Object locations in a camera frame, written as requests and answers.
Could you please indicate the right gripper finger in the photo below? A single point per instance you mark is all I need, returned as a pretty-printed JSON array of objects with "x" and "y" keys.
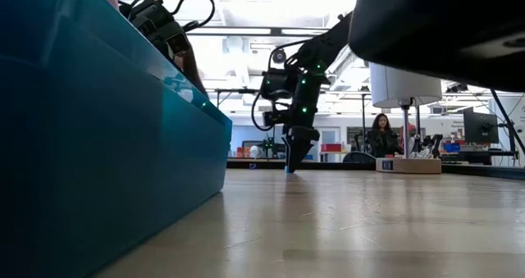
[{"x": 296, "y": 153}]

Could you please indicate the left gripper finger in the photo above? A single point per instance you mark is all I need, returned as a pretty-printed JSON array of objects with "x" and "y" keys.
[{"x": 194, "y": 75}]

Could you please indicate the teal plastic bin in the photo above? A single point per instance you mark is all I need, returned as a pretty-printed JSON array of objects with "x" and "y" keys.
[{"x": 102, "y": 147}]

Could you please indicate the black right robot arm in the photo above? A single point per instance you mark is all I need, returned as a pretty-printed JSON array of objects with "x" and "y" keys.
[{"x": 430, "y": 24}]

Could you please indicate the red box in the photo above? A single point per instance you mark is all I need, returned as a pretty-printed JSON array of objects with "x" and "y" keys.
[{"x": 330, "y": 147}]

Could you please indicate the small purple die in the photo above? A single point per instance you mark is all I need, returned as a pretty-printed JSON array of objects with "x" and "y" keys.
[{"x": 252, "y": 166}]

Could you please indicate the black pole light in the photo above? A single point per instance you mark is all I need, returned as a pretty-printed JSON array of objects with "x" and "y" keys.
[{"x": 363, "y": 118}]

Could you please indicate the black office chair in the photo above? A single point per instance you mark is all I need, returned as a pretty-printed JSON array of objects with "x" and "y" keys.
[{"x": 359, "y": 158}]

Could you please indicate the person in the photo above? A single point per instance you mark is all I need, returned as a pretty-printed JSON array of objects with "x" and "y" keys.
[{"x": 381, "y": 140}]

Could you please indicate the white shade wooden base lamp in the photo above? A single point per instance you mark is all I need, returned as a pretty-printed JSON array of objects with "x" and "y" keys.
[{"x": 404, "y": 83}]

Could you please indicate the blue storage bin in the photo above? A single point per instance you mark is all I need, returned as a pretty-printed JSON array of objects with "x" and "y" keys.
[{"x": 452, "y": 147}]

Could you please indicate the black computer monitor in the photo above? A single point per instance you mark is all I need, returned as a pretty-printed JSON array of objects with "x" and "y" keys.
[{"x": 477, "y": 126}]

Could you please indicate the black monitor desk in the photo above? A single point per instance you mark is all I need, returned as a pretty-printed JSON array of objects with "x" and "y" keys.
[{"x": 476, "y": 157}]

